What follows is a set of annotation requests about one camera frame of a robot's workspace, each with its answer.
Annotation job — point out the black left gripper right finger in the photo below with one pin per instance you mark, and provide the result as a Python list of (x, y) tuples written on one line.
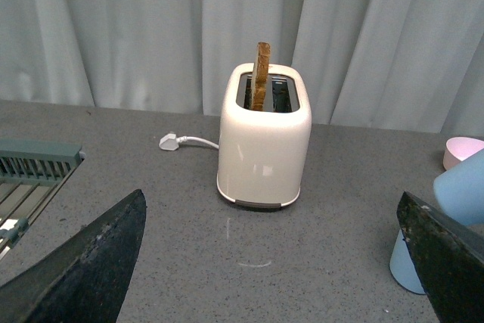
[(447, 257)]

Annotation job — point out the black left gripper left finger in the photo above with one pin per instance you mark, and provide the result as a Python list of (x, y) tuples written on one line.
[(86, 278)]

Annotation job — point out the light blue plastic cup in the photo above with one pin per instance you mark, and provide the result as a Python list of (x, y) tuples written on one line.
[(402, 267)]

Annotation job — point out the pink bowl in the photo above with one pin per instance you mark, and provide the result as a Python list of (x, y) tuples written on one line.
[(458, 149)]

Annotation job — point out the green dish rack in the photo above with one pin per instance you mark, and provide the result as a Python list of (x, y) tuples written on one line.
[(32, 172)]

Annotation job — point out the white two-slot toaster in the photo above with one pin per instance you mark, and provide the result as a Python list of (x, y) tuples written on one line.
[(262, 153)]

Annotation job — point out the grey-white curtain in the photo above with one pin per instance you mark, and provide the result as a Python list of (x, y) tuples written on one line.
[(412, 65)]

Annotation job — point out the brown toast slice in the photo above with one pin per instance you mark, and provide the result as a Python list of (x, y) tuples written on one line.
[(260, 75)]

